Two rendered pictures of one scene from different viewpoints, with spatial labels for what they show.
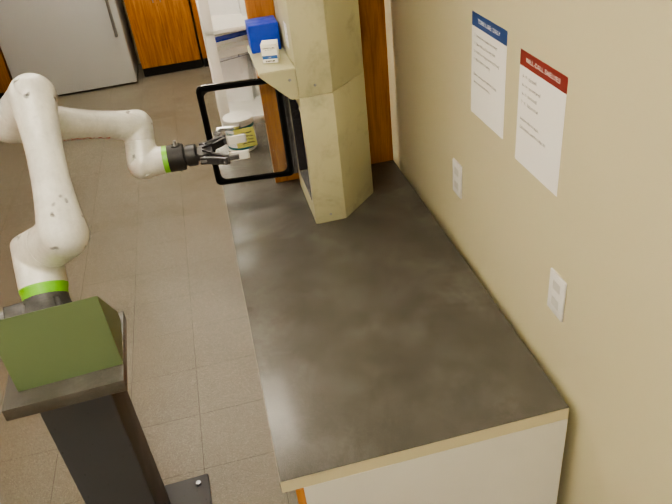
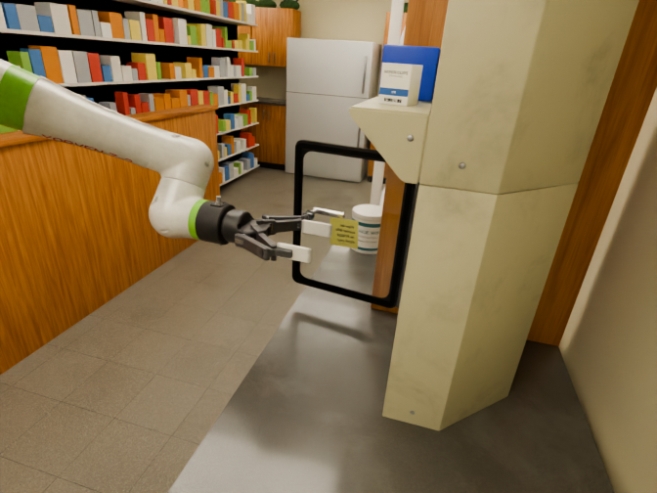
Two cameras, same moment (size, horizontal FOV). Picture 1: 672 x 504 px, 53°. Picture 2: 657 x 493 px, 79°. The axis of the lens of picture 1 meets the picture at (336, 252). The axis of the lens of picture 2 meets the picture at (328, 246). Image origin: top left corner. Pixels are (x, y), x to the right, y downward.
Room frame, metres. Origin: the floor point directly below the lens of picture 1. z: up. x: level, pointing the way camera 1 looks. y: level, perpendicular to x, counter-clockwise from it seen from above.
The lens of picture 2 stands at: (1.45, -0.06, 1.57)
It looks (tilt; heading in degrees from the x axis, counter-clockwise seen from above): 25 degrees down; 23
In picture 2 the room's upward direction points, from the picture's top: 4 degrees clockwise
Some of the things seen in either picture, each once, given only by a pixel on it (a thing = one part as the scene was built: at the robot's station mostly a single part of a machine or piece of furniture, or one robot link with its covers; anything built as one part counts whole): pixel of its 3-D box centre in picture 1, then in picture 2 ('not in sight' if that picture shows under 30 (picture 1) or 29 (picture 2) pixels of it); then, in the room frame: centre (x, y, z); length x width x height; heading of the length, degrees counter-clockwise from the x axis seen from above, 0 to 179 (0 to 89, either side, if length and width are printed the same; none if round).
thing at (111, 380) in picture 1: (69, 361); not in sight; (1.48, 0.80, 0.92); 0.32 x 0.32 x 0.04; 11
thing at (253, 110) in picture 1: (247, 132); (347, 226); (2.33, 0.28, 1.19); 0.30 x 0.01 x 0.40; 92
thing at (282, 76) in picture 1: (271, 71); (397, 130); (2.18, 0.14, 1.46); 0.32 x 0.11 x 0.10; 9
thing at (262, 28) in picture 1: (263, 34); (410, 72); (2.28, 0.16, 1.56); 0.10 x 0.10 x 0.09; 9
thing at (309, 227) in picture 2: (236, 139); (316, 228); (2.21, 0.30, 1.22); 0.07 x 0.01 x 0.03; 98
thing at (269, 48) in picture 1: (270, 51); (400, 84); (2.13, 0.13, 1.54); 0.05 x 0.05 x 0.06; 85
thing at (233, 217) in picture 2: (199, 153); (248, 228); (2.12, 0.43, 1.22); 0.09 x 0.08 x 0.07; 98
